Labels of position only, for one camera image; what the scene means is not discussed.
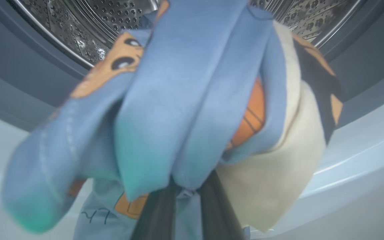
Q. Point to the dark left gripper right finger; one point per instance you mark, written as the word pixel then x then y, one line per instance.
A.
pixel 220 216

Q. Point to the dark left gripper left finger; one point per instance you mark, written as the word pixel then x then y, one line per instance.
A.
pixel 155 220

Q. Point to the blue cartoon print garment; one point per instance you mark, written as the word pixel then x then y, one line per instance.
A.
pixel 185 100

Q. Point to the white front-load washing machine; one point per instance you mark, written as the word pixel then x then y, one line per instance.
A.
pixel 362 160

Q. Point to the stainless steel washing machine drum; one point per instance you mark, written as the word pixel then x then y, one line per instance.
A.
pixel 88 23

